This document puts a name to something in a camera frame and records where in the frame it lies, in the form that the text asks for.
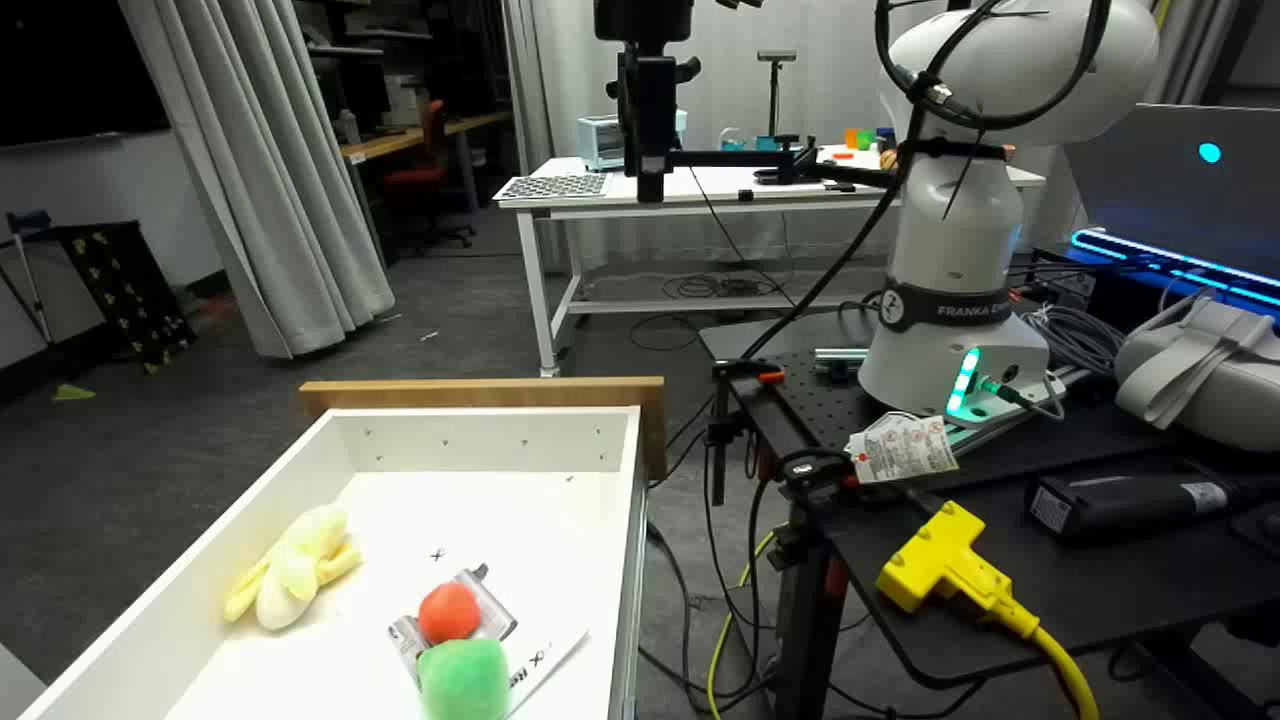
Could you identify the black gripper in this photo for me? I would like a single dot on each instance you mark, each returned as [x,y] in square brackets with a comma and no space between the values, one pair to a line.
[646,82]

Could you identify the white drawer with wooden front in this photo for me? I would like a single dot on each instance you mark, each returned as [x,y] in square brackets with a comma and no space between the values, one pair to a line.
[464,394]

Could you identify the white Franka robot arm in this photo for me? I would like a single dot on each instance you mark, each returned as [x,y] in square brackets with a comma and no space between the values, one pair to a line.
[955,224]

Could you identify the teal box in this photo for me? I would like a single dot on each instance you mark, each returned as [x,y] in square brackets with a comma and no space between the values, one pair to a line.
[598,140]

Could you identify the white metal table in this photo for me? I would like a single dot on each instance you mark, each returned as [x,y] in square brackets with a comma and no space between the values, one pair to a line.
[746,201]

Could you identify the grey keyboard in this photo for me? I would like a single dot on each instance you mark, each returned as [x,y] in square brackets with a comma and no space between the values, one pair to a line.
[553,188]

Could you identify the grey T-shaped stand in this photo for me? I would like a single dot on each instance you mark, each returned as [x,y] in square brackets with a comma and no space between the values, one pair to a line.
[774,85]

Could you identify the narrow grey curtain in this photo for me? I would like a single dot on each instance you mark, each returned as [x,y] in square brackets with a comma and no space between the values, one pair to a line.
[525,82]

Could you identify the coloured toy blocks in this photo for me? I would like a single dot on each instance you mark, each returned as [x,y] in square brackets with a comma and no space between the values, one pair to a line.
[864,137]

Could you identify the red office chair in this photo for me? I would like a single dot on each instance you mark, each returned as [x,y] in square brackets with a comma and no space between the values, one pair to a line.
[427,166]

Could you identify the wooden desk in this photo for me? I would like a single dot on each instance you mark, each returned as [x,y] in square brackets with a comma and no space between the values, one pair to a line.
[401,137]

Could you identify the white red crumpled packet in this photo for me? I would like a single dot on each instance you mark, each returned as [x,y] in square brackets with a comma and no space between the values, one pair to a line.
[900,446]

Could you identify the wide grey curtain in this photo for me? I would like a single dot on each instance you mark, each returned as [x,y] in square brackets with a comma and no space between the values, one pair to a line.
[267,174]

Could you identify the black robot table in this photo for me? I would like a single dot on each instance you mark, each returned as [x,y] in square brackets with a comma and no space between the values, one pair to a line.
[811,627]

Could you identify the orange ball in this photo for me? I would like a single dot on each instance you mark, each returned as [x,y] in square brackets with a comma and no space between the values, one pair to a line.
[451,614]

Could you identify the clear plastic packet with paper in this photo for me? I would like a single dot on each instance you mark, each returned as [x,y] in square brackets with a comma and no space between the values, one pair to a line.
[544,660]

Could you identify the grey laptop with blue light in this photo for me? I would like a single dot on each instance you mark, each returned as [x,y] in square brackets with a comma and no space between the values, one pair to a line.
[1172,184]

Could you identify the yellow plush toy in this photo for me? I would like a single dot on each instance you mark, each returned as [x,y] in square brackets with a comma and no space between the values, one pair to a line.
[301,565]

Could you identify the black perforated panel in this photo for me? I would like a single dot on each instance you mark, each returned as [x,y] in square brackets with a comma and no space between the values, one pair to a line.
[124,285]

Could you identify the green fuzzy ball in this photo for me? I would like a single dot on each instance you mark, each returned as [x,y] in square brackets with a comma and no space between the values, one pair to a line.
[464,680]

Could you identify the grey curtain behind laptop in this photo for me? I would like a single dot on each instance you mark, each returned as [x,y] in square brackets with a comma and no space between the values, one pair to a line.
[1202,55]

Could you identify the black power brick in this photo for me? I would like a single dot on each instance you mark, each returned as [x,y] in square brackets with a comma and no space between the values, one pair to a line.
[1132,502]

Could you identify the grey VR headset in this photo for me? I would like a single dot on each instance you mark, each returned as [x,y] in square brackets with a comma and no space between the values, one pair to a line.
[1202,375]

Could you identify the yellow green floor scrap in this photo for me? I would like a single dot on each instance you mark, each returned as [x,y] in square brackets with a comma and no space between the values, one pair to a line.
[74,394]

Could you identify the black wall screen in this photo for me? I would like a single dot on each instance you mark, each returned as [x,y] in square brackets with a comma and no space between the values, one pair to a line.
[74,67]

